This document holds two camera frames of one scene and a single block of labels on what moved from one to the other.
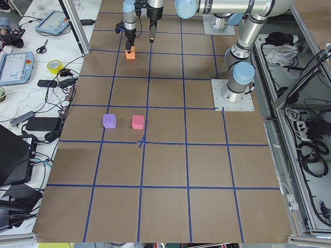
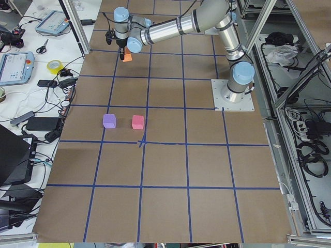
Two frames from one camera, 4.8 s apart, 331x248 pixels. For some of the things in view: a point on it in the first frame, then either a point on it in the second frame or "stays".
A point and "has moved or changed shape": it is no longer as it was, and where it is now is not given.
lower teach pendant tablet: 16,67 stays
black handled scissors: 42,49 stays
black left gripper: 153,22 to 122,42
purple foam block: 109,121 stays
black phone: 45,83 stays
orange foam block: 132,55 has moved or changed shape
